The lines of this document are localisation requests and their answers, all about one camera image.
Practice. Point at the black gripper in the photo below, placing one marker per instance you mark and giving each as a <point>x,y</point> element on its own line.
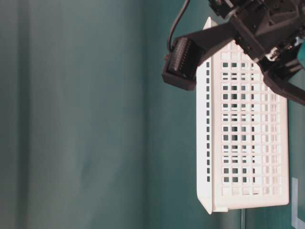
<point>267,31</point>

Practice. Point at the white perforated plastic basket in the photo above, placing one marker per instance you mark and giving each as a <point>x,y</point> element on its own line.
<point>242,155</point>

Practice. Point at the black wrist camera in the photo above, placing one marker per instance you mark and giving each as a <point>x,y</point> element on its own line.
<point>191,50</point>

